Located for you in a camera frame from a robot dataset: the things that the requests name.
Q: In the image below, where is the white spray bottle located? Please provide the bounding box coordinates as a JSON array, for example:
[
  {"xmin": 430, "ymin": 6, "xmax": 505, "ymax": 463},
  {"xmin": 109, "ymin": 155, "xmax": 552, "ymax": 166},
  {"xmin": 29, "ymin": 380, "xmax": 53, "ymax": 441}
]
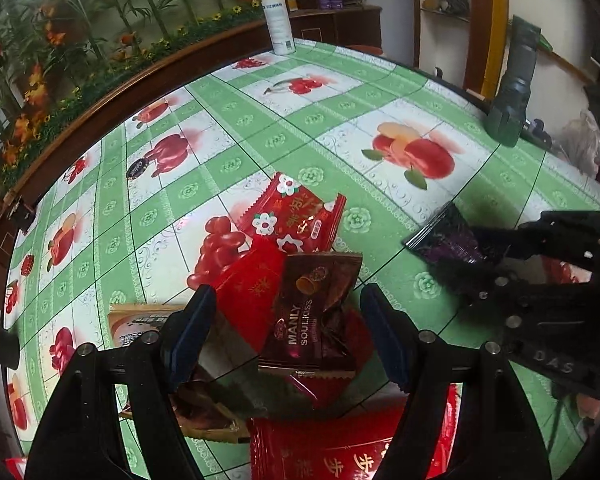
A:
[{"xmin": 261, "ymin": 0, "xmax": 296, "ymax": 56}]

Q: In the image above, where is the dark purple snack packet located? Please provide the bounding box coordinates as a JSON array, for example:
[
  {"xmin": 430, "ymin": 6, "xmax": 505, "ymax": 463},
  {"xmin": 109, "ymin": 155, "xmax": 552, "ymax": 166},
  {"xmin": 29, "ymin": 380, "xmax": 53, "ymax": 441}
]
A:
[{"xmin": 404, "ymin": 204, "xmax": 486, "ymax": 266}]

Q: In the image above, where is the artificial flower display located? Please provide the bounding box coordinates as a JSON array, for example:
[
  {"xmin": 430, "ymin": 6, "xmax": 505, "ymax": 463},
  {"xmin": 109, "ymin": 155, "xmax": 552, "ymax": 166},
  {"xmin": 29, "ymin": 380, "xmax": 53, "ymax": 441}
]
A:
[{"xmin": 0, "ymin": 0, "xmax": 291, "ymax": 196}]

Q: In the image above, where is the dark brown chocolate packet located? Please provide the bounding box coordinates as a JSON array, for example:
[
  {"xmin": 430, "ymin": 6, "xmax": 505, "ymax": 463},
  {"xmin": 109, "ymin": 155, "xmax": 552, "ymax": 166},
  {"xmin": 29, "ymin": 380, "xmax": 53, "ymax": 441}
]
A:
[{"xmin": 257, "ymin": 252, "xmax": 363, "ymax": 378}]

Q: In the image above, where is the red cardboard box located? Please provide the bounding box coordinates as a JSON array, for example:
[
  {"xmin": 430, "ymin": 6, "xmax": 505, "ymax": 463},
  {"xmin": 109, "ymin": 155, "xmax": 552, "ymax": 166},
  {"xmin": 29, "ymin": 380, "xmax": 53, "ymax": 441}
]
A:
[{"xmin": 5, "ymin": 456, "xmax": 30, "ymax": 480}]

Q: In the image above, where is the small black box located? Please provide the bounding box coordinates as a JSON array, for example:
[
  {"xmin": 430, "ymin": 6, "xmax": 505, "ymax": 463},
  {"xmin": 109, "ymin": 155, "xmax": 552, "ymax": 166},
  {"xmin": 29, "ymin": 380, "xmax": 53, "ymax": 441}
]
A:
[{"xmin": 7, "ymin": 197, "xmax": 36, "ymax": 233}]

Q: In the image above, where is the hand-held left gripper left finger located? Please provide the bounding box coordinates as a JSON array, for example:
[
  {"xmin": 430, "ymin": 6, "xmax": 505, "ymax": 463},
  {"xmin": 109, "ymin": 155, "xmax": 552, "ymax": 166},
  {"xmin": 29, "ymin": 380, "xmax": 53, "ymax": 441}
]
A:
[{"xmin": 25, "ymin": 284, "xmax": 218, "ymax": 480}]

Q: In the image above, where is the grey green flashlight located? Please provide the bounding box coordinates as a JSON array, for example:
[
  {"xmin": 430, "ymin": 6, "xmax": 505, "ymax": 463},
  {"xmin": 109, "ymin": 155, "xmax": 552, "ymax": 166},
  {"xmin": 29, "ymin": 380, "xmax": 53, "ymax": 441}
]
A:
[{"xmin": 482, "ymin": 15, "xmax": 543, "ymax": 148}]

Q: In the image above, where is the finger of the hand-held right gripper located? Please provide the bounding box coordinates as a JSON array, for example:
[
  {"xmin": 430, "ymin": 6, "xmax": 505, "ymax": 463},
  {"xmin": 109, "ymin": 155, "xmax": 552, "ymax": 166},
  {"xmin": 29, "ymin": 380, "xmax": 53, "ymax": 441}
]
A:
[
  {"xmin": 430, "ymin": 260, "xmax": 600, "ymax": 401},
  {"xmin": 472, "ymin": 210, "xmax": 600, "ymax": 286}
]

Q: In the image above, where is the wooden cabinet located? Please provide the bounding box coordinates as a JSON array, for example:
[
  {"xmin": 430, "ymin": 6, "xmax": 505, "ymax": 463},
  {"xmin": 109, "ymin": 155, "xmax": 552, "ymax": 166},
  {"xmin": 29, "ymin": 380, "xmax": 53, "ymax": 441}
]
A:
[{"xmin": 290, "ymin": 5, "xmax": 383, "ymax": 57}]

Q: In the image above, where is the pale plastic bag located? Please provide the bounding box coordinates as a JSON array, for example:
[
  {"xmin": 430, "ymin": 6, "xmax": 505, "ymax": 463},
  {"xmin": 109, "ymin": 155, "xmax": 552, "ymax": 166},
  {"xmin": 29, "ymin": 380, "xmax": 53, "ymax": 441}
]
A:
[{"xmin": 560, "ymin": 110, "xmax": 600, "ymax": 178}]

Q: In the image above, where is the large red gold-lettered packet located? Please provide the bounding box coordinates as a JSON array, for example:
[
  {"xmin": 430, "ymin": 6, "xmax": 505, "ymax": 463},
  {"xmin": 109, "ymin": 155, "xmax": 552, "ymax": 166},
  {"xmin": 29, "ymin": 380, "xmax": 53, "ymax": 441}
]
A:
[{"xmin": 250, "ymin": 385, "xmax": 461, "ymax": 480}]

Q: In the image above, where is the plain red snack packet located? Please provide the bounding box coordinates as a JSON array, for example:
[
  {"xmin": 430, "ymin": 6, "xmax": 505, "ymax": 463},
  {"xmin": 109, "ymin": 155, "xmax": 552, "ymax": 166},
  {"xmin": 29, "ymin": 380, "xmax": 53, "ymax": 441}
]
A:
[{"xmin": 214, "ymin": 237, "xmax": 288, "ymax": 353}]

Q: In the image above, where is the brown snack packet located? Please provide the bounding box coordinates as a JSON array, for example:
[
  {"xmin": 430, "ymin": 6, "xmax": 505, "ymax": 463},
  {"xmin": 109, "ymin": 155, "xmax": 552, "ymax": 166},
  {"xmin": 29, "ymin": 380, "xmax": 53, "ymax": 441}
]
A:
[{"xmin": 107, "ymin": 302, "xmax": 246, "ymax": 443}]

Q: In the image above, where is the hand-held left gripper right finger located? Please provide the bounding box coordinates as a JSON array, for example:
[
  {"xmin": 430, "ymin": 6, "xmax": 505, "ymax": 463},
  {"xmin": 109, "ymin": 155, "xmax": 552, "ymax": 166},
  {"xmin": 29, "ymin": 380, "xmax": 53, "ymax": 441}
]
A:
[{"xmin": 360, "ymin": 282, "xmax": 553, "ymax": 480}]

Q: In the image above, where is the fruit print tablecloth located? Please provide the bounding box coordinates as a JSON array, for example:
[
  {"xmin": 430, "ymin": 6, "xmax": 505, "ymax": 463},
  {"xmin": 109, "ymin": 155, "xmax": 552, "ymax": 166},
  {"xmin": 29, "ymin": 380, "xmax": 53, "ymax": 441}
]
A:
[{"xmin": 2, "ymin": 40, "xmax": 600, "ymax": 478}]

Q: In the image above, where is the red flower print packet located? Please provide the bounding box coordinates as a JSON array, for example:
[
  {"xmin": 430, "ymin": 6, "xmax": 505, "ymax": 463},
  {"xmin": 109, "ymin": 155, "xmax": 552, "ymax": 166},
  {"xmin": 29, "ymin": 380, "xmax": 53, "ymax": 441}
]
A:
[{"xmin": 237, "ymin": 172, "xmax": 347, "ymax": 256}]

